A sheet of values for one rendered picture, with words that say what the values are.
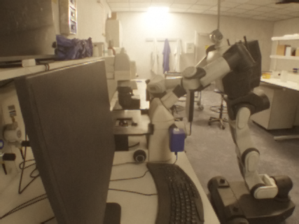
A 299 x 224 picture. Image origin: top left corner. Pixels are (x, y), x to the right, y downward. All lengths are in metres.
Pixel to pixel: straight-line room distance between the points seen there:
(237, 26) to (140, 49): 3.59
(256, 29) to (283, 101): 4.79
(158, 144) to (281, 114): 3.15
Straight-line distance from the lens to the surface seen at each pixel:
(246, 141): 1.46
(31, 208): 0.87
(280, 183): 1.83
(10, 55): 0.83
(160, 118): 0.93
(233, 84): 1.23
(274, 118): 3.82
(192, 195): 0.82
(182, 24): 7.04
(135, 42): 6.78
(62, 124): 0.28
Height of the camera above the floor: 1.29
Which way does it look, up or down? 17 degrees down
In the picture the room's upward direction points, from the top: straight up
